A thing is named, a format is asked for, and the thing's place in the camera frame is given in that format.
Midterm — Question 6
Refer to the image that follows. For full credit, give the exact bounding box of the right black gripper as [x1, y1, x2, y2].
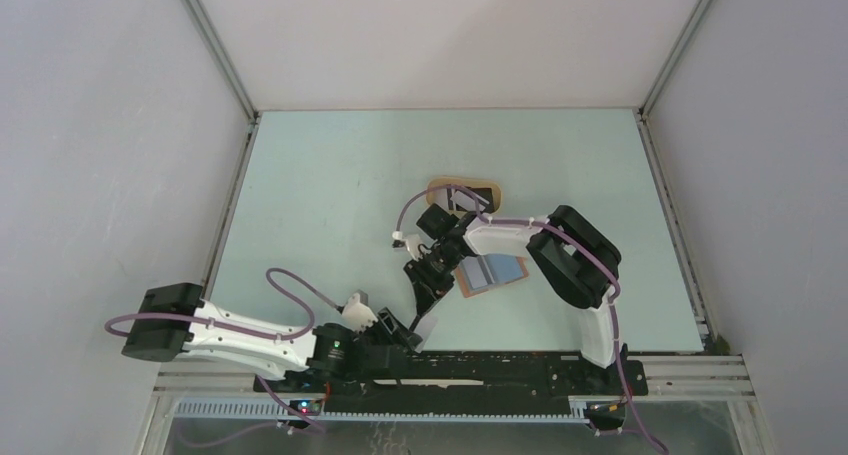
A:
[403, 244, 463, 317]

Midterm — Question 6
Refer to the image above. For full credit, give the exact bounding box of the white card black stripe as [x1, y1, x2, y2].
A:
[413, 314, 438, 351]

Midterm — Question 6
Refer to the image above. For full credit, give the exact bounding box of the brown leather card holder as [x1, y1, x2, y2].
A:
[454, 254, 529, 298]

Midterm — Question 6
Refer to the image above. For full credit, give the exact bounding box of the beige oval card tray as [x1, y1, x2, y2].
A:
[425, 176, 503, 214]

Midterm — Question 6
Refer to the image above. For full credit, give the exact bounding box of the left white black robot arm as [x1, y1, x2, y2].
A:
[122, 283, 423, 392]

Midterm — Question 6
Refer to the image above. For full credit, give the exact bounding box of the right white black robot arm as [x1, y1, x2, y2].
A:
[392, 204, 622, 393]

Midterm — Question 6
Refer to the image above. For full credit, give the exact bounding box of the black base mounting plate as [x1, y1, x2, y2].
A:
[253, 351, 649, 417]

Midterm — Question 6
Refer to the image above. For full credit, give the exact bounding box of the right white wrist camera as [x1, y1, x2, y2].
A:
[391, 230, 426, 260]

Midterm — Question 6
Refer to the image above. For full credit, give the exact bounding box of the aluminium frame rail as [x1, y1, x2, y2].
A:
[154, 351, 755, 423]

